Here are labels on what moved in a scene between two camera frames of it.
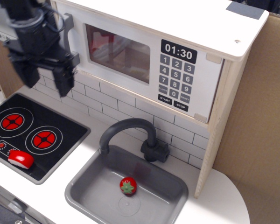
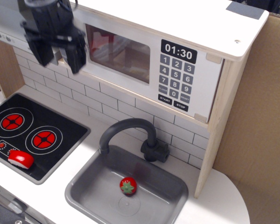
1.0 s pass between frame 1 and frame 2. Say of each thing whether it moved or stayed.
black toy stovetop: stayed
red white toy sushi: stayed
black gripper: moved
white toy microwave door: stayed
